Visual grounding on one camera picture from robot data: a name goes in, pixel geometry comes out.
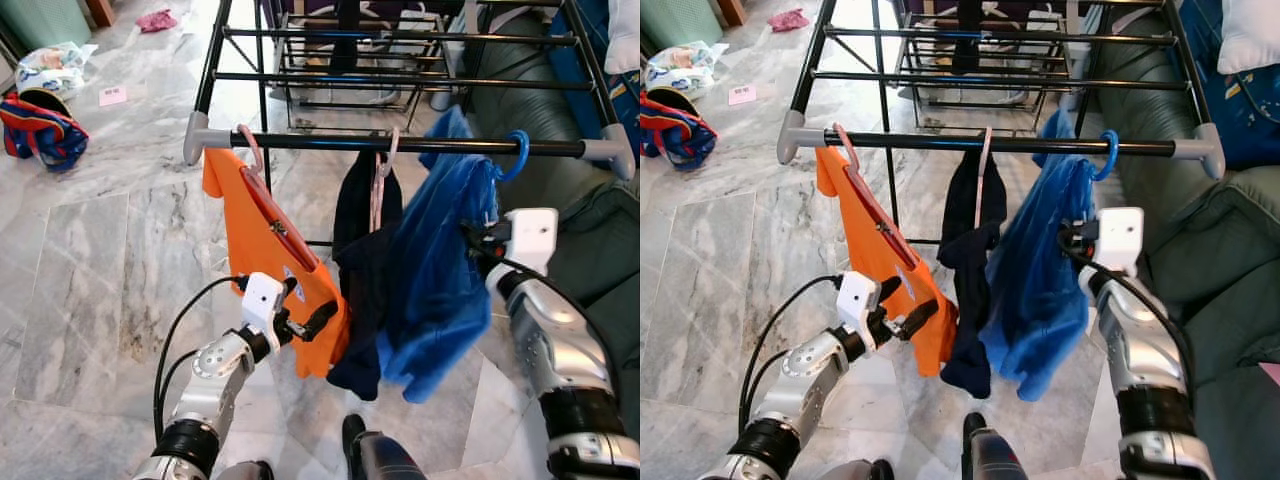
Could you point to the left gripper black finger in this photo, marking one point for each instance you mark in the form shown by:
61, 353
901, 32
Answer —
320, 318
291, 287
917, 317
891, 287

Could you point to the blue cloth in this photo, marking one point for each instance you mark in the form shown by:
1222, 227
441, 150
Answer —
1035, 280
435, 280

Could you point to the blue plastic hanger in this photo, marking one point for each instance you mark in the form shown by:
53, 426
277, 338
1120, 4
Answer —
1113, 150
524, 150

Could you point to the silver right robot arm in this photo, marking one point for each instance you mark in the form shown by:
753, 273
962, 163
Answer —
1140, 340
555, 340

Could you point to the pink plastic hanger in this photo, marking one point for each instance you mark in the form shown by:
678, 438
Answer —
870, 210
984, 180
378, 190
275, 215

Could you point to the orange t-shirt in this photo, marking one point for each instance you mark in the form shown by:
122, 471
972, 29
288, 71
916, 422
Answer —
265, 250
880, 250

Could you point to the navy blue t-shirt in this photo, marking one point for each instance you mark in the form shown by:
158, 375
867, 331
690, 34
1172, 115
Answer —
365, 290
970, 290

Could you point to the green leather sofa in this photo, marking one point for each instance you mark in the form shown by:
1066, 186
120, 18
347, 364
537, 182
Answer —
590, 250
1220, 280

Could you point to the black metal drying rack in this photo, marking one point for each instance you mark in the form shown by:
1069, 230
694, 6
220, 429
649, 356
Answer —
1000, 144
400, 144

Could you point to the grey robot left leg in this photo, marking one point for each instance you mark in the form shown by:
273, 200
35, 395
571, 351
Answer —
860, 470
248, 470

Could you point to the grey robot leg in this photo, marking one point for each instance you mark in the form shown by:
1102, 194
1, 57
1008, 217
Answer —
860, 470
995, 455
385, 460
248, 470

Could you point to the grey robot right leg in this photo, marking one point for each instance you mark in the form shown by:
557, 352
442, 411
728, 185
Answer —
995, 455
385, 460

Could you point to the red and blue bag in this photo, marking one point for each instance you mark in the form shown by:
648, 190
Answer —
675, 135
40, 135

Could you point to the large pink cloth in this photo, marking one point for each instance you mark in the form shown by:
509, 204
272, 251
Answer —
1270, 373

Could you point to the pink paper slip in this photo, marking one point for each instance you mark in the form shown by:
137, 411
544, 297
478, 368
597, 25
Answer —
742, 95
113, 96

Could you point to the white pillow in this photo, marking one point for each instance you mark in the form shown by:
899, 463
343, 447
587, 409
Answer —
622, 35
1250, 35

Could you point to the white plastic bag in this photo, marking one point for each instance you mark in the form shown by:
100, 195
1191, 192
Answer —
685, 66
55, 68

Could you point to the small pink rag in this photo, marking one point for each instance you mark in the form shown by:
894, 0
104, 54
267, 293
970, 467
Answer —
157, 20
789, 20

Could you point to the green laundry basket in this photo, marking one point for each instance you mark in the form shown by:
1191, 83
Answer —
40, 20
680, 22

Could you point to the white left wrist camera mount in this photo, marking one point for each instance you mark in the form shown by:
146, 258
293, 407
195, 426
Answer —
262, 300
858, 298

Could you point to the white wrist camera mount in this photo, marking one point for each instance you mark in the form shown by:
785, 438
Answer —
262, 300
1120, 240
858, 298
535, 240

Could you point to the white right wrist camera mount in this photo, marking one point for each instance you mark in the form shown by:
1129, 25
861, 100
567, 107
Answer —
1120, 240
535, 240

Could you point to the brown wooden post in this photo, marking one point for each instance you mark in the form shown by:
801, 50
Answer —
731, 10
100, 10

